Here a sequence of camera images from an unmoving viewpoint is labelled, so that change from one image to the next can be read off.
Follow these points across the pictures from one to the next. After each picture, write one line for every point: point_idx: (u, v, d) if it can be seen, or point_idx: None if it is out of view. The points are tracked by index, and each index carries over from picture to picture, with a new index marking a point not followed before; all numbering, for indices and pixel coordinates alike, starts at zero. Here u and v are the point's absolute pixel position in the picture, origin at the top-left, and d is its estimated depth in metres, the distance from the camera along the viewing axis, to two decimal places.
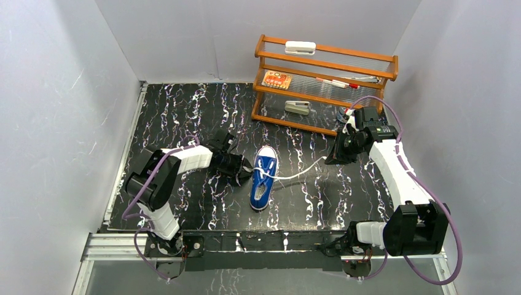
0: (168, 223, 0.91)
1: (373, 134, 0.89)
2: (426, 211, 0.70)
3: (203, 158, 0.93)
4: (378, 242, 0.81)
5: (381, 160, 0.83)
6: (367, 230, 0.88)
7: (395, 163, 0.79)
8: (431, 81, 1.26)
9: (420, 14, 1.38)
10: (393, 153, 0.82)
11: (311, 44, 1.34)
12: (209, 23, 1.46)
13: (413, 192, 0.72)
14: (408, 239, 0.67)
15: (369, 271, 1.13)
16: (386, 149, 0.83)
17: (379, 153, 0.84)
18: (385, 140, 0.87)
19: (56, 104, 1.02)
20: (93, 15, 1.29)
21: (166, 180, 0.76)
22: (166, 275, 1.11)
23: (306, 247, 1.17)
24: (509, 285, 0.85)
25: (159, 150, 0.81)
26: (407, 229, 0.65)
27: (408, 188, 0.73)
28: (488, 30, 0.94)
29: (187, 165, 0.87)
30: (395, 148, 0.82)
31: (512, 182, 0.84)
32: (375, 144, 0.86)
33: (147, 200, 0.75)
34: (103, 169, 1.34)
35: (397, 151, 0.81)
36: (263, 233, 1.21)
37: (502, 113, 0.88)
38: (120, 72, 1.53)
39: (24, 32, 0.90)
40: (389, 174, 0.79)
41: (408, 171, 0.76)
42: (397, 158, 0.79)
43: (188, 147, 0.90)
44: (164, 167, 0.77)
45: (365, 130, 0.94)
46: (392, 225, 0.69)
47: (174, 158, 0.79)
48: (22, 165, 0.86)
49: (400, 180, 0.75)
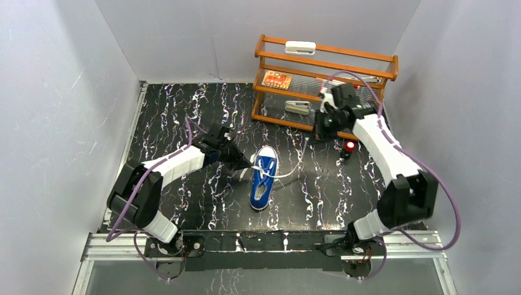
0: (163, 230, 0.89)
1: (356, 112, 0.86)
2: (415, 180, 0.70)
3: (193, 162, 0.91)
4: (376, 228, 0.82)
5: (365, 135, 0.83)
6: (364, 224, 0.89)
7: (380, 136, 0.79)
8: (431, 81, 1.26)
9: (420, 14, 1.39)
10: (376, 128, 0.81)
11: (311, 43, 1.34)
12: (209, 23, 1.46)
13: (401, 163, 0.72)
14: (402, 211, 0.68)
15: (369, 270, 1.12)
16: (370, 123, 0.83)
17: (362, 129, 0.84)
18: (367, 117, 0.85)
19: (56, 104, 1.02)
20: (93, 15, 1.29)
21: (148, 199, 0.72)
22: (166, 275, 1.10)
23: (306, 247, 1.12)
24: (508, 285, 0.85)
25: (141, 165, 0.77)
26: (400, 201, 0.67)
27: (397, 161, 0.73)
28: (488, 30, 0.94)
29: (176, 173, 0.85)
30: (378, 122, 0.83)
31: (512, 182, 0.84)
32: (359, 123, 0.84)
33: (132, 219, 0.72)
34: (103, 169, 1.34)
35: (380, 125, 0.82)
36: (263, 233, 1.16)
37: (502, 112, 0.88)
38: (120, 71, 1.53)
39: (24, 32, 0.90)
40: (376, 149, 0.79)
41: (394, 145, 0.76)
42: (382, 132, 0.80)
43: (174, 155, 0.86)
44: (146, 184, 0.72)
45: (345, 107, 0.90)
46: (386, 200, 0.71)
47: (156, 175, 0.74)
48: (22, 165, 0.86)
49: (388, 154, 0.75)
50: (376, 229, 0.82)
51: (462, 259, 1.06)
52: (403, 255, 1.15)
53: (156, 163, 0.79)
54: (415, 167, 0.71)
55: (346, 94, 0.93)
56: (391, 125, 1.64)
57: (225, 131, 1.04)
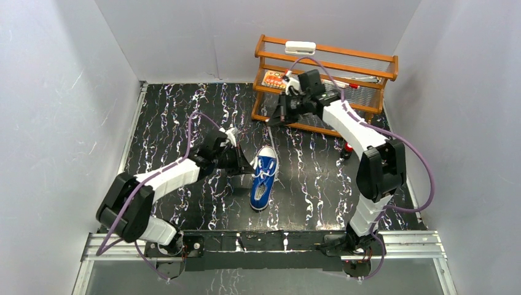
0: (160, 235, 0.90)
1: (322, 101, 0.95)
2: (385, 150, 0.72)
3: (187, 176, 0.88)
4: (368, 213, 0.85)
5: (334, 120, 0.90)
6: (358, 218, 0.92)
7: (347, 118, 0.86)
8: (431, 81, 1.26)
9: (420, 14, 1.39)
10: (342, 112, 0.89)
11: (311, 43, 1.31)
12: (209, 23, 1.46)
13: (367, 134, 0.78)
14: (379, 180, 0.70)
15: (370, 270, 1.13)
16: (335, 108, 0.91)
17: (330, 116, 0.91)
18: (332, 103, 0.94)
19: (56, 104, 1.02)
20: (93, 15, 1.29)
21: (138, 213, 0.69)
22: (166, 275, 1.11)
23: (306, 247, 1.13)
24: (508, 285, 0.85)
25: (133, 177, 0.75)
26: (375, 170, 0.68)
27: (365, 134, 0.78)
28: (488, 30, 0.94)
29: (168, 186, 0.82)
30: (343, 106, 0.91)
31: (512, 182, 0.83)
32: (327, 109, 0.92)
33: (120, 232, 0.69)
34: (103, 169, 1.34)
35: (346, 109, 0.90)
36: (263, 233, 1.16)
37: (502, 113, 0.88)
38: (120, 71, 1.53)
39: (24, 32, 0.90)
40: (344, 129, 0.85)
41: (360, 122, 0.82)
42: (348, 114, 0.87)
43: (168, 168, 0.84)
44: (137, 198, 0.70)
45: (313, 96, 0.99)
46: (362, 173, 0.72)
47: (147, 189, 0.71)
48: (22, 165, 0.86)
49: (356, 131, 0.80)
50: (368, 214, 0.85)
51: (462, 259, 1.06)
52: (402, 255, 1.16)
53: (149, 177, 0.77)
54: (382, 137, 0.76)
55: (313, 82, 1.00)
56: (391, 124, 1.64)
57: (220, 140, 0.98)
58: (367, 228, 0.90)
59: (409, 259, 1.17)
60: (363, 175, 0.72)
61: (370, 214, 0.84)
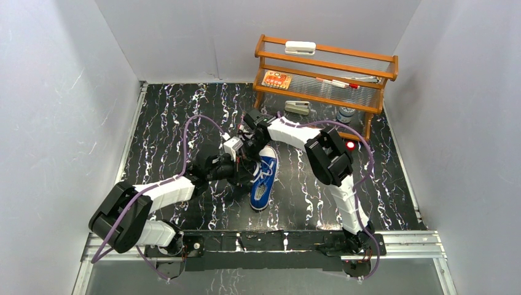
0: (158, 238, 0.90)
1: (265, 124, 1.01)
2: (324, 139, 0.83)
3: (182, 192, 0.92)
4: (343, 202, 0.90)
5: (276, 133, 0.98)
6: (342, 214, 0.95)
7: (285, 127, 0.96)
8: (432, 81, 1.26)
9: (420, 14, 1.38)
10: (281, 124, 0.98)
11: (311, 44, 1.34)
12: (208, 23, 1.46)
13: (306, 134, 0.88)
14: (327, 164, 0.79)
15: (369, 271, 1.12)
16: (275, 125, 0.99)
17: (274, 132, 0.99)
18: (272, 123, 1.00)
19: (56, 104, 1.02)
20: (93, 15, 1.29)
21: (133, 223, 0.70)
22: (166, 275, 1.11)
23: (306, 247, 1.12)
24: (508, 286, 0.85)
25: (131, 187, 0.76)
26: (319, 156, 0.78)
27: (305, 133, 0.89)
28: (488, 30, 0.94)
29: (164, 200, 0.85)
30: (280, 120, 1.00)
31: (512, 182, 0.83)
32: (271, 128, 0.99)
33: (113, 242, 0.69)
34: (103, 169, 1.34)
35: (282, 120, 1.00)
36: (263, 233, 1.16)
37: (502, 113, 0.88)
38: (120, 71, 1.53)
39: (24, 32, 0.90)
40: (287, 136, 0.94)
41: (298, 125, 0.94)
42: (285, 124, 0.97)
43: (166, 182, 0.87)
44: (133, 208, 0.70)
45: (257, 125, 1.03)
46: (313, 165, 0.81)
47: (145, 199, 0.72)
48: (23, 165, 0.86)
49: (298, 133, 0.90)
50: (345, 204, 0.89)
51: (462, 259, 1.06)
52: (402, 254, 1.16)
53: (148, 188, 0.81)
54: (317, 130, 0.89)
55: (254, 117, 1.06)
56: (391, 124, 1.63)
57: (212, 157, 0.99)
58: (354, 219, 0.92)
59: (409, 259, 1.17)
60: (314, 165, 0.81)
61: (346, 201, 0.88)
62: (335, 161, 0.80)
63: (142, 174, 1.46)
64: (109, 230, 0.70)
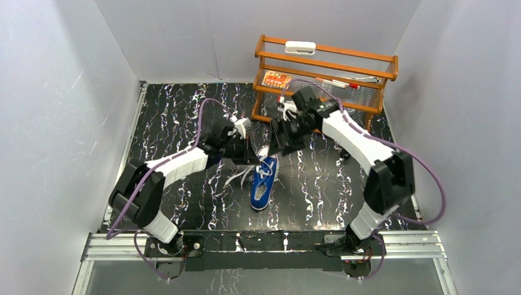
0: (163, 230, 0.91)
1: (321, 110, 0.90)
2: (391, 162, 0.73)
3: (196, 164, 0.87)
4: (371, 220, 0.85)
5: (330, 129, 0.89)
6: (359, 222, 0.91)
7: (349, 129, 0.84)
8: (431, 81, 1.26)
9: (419, 15, 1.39)
10: (341, 121, 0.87)
11: (311, 44, 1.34)
12: (208, 23, 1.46)
13: (372, 148, 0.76)
14: (389, 193, 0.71)
15: (369, 270, 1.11)
16: (333, 118, 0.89)
17: (327, 126, 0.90)
18: (332, 114, 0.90)
19: (56, 104, 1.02)
20: (93, 15, 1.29)
21: (150, 198, 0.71)
22: (166, 275, 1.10)
23: (306, 247, 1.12)
24: (508, 286, 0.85)
25: (144, 165, 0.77)
26: (387, 186, 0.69)
27: (371, 148, 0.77)
28: (488, 31, 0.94)
29: (177, 174, 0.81)
30: (343, 115, 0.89)
31: (512, 182, 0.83)
32: (326, 121, 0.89)
33: (132, 217, 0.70)
34: (103, 169, 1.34)
35: (346, 119, 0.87)
36: (263, 233, 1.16)
37: (502, 113, 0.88)
38: (120, 71, 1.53)
39: (24, 32, 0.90)
40: (344, 139, 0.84)
41: (364, 134, 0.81)
42: (348, 124, 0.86)
43: (177, 156, 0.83)
44: (148, 184, 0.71)
45: (309, 109, 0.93)
46: (371, 187, 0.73)
47: (158, 175, 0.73)
48: (23, 164, 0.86)
49: (362, 145, 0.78)
50: (372, 222, 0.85)
51: (462, 259, 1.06)
52: (402, 255, 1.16)
53: (160, 163, 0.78)
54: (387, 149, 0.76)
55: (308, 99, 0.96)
56: (391, 124, 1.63)
57: (228, 128, 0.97)
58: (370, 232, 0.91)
59: (409, 259, 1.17)
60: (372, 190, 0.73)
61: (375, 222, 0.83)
62: (395, 192, 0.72)
63: None
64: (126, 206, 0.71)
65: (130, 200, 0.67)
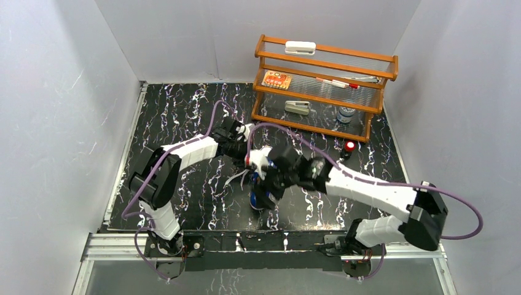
0: (168, 224, 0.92)
1: (318, 177, 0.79)
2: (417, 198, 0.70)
3: (207, 150, 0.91)
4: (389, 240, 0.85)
5: (339, 190, 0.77)
6: (370, 236, 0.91)
7: (358, 184, 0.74)
8: (431, 81, 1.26)
9: (420, 15, 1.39)
10: (344, 178, 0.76)
11: (311, 44, 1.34)
12: (208, 23, 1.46)
13: (399, 196, 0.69)
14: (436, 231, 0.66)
15: (369, 270, 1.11)
16: (336, 179, 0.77)
17: (334, 189, 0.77)
18: (331, 174, 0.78)
19: (56, 104, 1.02)
20: (93, 15, 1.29)
21: (166, 179, 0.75)
22: (166, 275, 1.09)
23: (306, 247, 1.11)
24: (508, 286, 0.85)
25: (160, 149, 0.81)
26: (430, 225, 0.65)
27: (395, 193, 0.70)
28: (488, 31, 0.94)
29: (190, 159, 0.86)
30: (344, 172, 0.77)
31: (512, 183, 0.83)
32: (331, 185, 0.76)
33: (150, 197, 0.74)
34: (103, 169, 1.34)
35: (350, 174, 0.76)
36: (263, 233, 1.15)
37: (502, 113, 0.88)
38: (120, 71, 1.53)
39: (24, 32, 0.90)
40: (364, 196, 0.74)
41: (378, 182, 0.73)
42: (355, 179, 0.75)
43: (191, 142, 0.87)
44: (164, 165, 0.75)
45: (301, 174, 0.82)
46: (413, 233, 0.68)
47: (174, 157, 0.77)
48: (23, 165, 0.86)
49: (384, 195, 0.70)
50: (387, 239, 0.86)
51: (462, 259, 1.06)
52: (403, 255, 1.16)
53: (174, 148, 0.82)
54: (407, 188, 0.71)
55: (294, 160, 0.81)
56: (391, 124, 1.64)
57: (238, 125, 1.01)
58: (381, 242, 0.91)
59: (409, 259, 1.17)
60: (416, 235, 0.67)
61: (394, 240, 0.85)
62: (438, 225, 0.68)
63: None
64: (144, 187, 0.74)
65: (147, 180, 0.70)
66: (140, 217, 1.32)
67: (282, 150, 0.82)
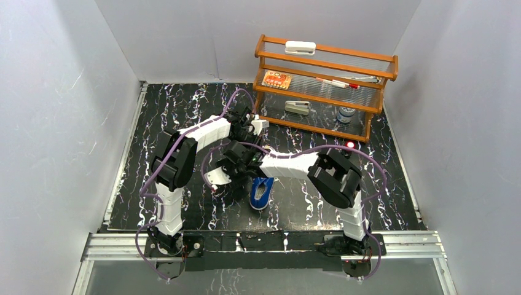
0: (177, 214, 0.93)
1: (258, 164, 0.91)
2: (324, 160, 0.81)
3: (220, 131, 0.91)
4: (349, 216, 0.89)
5: (270, 170, 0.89)
6: (349, 227, 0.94)
7: (280, 161, 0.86)
8: (431, 81, 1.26)
9: (420, 15, 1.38)
10: (272, 159, 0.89)
11: (311, 43, 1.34)
12: (209, 23, 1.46)
13: (306, 161, 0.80)
14: (340, 187, 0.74)
15: (370, 270, 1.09)
16: (266, 161, 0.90)
17: (267, 169, 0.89)
18: (264, 160, 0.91)
19: (56, 104, 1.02)
20: (93, 15, 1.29)
21: (186, 161, 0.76)
22: (166, 275, 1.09)
23: (306, 247, 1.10)
24: (508, 286, 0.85)
25: (176, 133, 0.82)
26: (328, 181, 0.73)
27: (303, 161, 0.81)
28: (488, 31, 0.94)
29: (205, 141, 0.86)
30: (271, 155, 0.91)
31: (512, 182, 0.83)
32: (262, 166, 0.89)
33: (171, 179, 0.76)
34: (103, 169, 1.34)
35: (274, 155, 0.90)
36: (263, 233, 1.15)
37: (502, 113, 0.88)
38: (120, 70, 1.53)
39: (24, 32, 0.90)
40: (285, 170, 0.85)
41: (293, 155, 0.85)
42: (278, 158, 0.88)
43: (206, 124, 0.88)
44: (182, 147, 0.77)
45: (248, 165, 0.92)
46: (325, 193, 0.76)
47: (191, 141, 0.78)
48: (23, 164, 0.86)
49: (297, 163, 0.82)
50: (354, 219, 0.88)
51: (462, 259, 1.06)
52: (403, 255, 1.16)
53: (189, 131, 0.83)
54: (314, 155, 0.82)
55: (241, 152, 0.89)
56: (391, 124, 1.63)
57: (247, 111, 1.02)
58: (360, 230, 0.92)
59: (409, 260, 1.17)
60: (326, 194, 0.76)
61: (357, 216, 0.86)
62: (344, 181, 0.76)
63: (142, 174, 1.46)
64: (164, 170, 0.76)
65: (165, 161, 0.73)
66: (140, 217, 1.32)
67: (230, 145, 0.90)
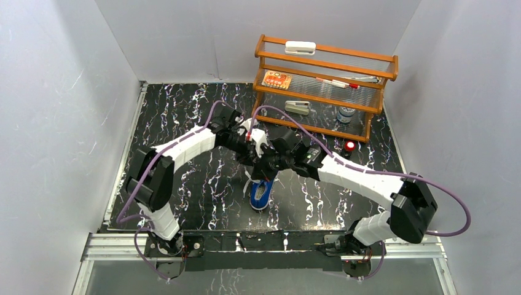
0: (166, 226, 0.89)
1: (313, 163, 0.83)
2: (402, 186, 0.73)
3: (204, 144, 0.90)
4: (387, 235, 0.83)
5: (329, 176, 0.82)
6: (366, 232, 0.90)
7: (348, 172, 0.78)
8: (431, 81, 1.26)
9: (420, 15, 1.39)
10: (336, 166, 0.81)
11: (311, 43, 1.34)
12: (209, 23, 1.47)
13: (383, 183, 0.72)
14: (416, 224, 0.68)
15: (370, 270, 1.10)
16: (328, 166, 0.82)
17: (326, 175, 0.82)
18: (324, 161, 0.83)
19: (56, 104, 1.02)
20: (93, 15, 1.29)
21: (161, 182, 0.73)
22: (166, 275, 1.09)
23: (306, 247, 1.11)
24: (509, 287, 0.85)
25: (152, 150, 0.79)
26: (412, 216, 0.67)
27: (380, 183, 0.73)
28: (488, 31, 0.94)
29: (186, 156, 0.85)
30: (335, 160, 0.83)
31: (512, 182, 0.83)
32: (321, 171, 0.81)
33: (147, 201, 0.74)
34: (103, 169, 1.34)
35: (341, 161, 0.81)
36: (263, 233, 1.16)
37: (502, 113, 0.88)
38: (120, 71, 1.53)
39: (24, 33, 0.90)
40: (351, 184, 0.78)
41: (366, 171, 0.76)
42: (346, 166, 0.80)
43: (185, 138, 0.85)
44: (158, 167, 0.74)
45: (298, 161, 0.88)
46: (397, 224, 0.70)
47: (168, 160, 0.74)
48: (23, 163, 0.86)
49: (368, 184, 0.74)
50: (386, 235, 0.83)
51: (462, 258, 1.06)
52: (403, 255, 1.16)
53: (168, 148, 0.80)
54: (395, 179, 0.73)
55: (293, 143, 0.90)
56: (391, 124, 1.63)
57: (235, 114, 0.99)
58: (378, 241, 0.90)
59: (409, 260, 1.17)
60: (399, 225, 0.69)
61: (392, 235, 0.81)
62: (421, 215, 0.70)
63: None
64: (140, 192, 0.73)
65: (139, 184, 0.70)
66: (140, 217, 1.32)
67: (282, 134, 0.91)
